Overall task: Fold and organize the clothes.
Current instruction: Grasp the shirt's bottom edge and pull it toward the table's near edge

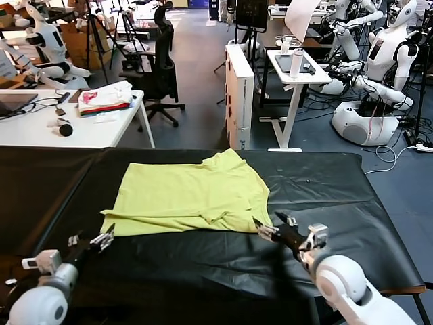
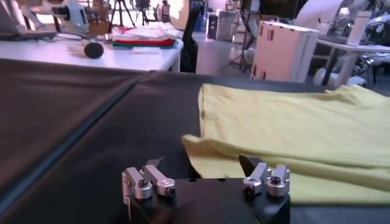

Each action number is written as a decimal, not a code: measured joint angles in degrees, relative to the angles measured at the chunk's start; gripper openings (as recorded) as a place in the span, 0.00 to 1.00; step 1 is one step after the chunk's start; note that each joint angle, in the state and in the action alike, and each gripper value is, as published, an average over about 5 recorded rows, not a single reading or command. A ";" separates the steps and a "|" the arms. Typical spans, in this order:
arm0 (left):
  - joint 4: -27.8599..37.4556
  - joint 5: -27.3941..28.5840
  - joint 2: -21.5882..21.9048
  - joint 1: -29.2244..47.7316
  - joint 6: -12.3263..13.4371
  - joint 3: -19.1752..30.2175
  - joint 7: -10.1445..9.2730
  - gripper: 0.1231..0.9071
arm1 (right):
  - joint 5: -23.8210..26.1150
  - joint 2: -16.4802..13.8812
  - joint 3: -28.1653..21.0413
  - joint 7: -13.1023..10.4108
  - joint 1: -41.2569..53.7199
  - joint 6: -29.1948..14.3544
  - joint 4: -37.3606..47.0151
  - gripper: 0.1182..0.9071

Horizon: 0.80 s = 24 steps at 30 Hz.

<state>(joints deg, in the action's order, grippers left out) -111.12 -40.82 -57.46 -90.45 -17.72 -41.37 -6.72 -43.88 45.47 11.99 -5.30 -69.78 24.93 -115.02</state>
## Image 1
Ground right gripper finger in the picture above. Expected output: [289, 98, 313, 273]
[252, 216, 280, 242]
[274, 211, 298, 228]

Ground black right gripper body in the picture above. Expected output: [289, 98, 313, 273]
[270, 225, 309, 261]

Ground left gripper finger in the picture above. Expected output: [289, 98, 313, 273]
[90, 222, 116, 253]
[67, 230, 84, 247]

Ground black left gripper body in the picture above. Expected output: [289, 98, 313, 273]
[62, 240, 102, 272]

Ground yellow green t-shirt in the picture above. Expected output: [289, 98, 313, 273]
[100, 148, 273, 237]

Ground stack of folded clothes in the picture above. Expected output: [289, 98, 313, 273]
[76, 81, 133, 118]

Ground black table cover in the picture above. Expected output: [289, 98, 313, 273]
[32, 148, 426, 325]
[0, 145, 108, 258]

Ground long white desk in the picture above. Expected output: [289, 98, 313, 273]
[0, 88, 156, 149]

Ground white standing desk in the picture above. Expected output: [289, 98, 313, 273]
[258, 49, 334, 152]

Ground tall white cardboard box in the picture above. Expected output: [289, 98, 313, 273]
[224, 43, 255, 152]

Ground dark laptop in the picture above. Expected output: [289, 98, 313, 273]
[0, 93, 39, 119]

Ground white bottle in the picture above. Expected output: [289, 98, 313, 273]
[289, 47, 304, 78]

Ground dark tablet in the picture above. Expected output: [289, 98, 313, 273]
[274, 53, 315, 74]

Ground black monitor stand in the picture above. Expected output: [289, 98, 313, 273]
[213, 26, 271, 99]

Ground white desk gadget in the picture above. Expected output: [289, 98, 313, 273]
[275, 35, 302, 55]

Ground black office chair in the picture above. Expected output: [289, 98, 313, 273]
[118, 5, 186, 129]

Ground white humanoid robot black shoulders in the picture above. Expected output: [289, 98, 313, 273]
[330, 0, 424, 146]

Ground brown cardboard box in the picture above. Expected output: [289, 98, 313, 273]
[59, 22, 111, 70]

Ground white reflector board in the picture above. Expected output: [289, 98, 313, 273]
[285, 0, 321, 43]

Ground black light stand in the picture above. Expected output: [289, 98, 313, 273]
[404, 9, 433, 143]

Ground black monitor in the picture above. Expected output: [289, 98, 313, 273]
[235, 0, 268, 35]

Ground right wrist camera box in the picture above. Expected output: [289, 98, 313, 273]
[306, 223, 329, 251]

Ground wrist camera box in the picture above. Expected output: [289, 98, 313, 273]
[306, 223, 329, 251]
[22, 249, 62, 275]

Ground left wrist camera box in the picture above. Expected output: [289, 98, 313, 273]
[22, 249, 62, 275]

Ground white floor cable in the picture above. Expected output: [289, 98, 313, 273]
[363, 145, 419, 175]

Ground black desk cables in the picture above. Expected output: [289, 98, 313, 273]
[20, 89, 70, 114]

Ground black camera tripod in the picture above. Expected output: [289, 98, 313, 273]
[111, 0, 150, 62]
[76, 0, 118, 85]

